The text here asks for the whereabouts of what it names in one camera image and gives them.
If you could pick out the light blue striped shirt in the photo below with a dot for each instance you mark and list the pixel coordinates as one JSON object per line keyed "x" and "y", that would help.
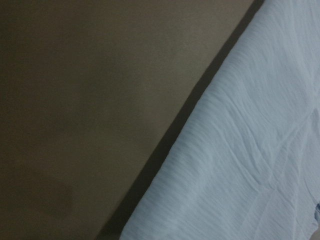
{"x": 246, "y": 165}

